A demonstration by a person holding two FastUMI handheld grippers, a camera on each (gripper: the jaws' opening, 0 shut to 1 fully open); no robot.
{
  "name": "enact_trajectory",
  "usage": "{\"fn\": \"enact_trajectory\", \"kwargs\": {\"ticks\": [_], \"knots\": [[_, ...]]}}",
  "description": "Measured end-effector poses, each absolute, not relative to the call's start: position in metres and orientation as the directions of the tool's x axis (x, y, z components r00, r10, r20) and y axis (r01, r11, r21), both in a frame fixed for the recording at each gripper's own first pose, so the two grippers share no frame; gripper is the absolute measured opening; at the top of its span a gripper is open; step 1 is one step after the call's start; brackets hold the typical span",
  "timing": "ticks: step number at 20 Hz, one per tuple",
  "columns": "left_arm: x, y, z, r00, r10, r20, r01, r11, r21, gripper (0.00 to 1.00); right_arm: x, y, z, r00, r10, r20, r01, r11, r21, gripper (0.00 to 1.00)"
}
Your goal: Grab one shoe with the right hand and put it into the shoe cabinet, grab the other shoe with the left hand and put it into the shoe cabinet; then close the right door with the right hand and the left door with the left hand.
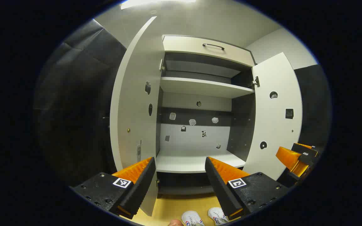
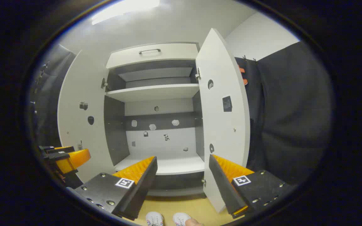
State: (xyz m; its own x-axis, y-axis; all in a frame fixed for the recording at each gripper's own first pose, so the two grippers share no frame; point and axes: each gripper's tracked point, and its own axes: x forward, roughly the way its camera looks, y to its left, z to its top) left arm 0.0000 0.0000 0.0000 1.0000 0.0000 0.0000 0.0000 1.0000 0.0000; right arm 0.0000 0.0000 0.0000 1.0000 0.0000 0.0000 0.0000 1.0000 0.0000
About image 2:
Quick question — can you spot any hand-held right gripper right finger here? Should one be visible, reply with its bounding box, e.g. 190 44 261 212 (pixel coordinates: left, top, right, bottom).
209 154 298 219

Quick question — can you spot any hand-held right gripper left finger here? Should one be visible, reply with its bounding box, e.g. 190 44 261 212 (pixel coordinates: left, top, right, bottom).
66 156 158 221

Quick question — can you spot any white striped canvas shoe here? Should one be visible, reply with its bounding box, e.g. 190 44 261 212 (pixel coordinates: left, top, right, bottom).
146 212 164 226
173 213 191 226

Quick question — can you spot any white shoe cabinet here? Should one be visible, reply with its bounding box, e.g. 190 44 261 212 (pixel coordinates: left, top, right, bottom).
104 42 207 197

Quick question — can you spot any white cabinet door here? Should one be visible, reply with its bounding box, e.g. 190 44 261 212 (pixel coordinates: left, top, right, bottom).
195 28 250 214
57 50 122 184

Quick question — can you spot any white cabinet shelf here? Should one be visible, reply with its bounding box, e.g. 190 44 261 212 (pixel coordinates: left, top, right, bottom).
106 83 200 102

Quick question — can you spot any white cabinet drawer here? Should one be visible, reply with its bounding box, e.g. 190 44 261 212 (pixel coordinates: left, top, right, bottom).
106 42 200 69

